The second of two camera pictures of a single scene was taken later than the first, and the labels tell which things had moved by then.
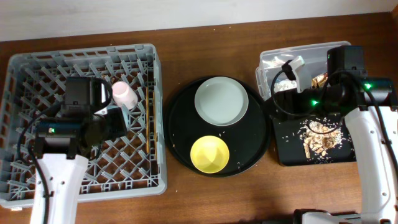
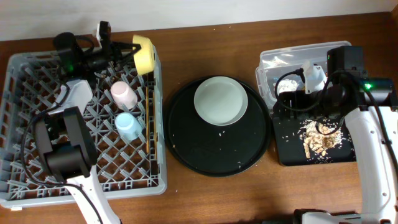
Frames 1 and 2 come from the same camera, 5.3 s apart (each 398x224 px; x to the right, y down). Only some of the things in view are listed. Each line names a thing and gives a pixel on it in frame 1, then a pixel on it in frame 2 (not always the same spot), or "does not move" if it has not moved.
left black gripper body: x=118 y=123 -> x=115 y=50
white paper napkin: x=285 y=84 does not move
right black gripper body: x=280 y=104 does not move
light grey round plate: x=221 y=101 does not move
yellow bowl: x=209 y=154 -> x=144 y=57
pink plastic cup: x=124 y=95 does not move
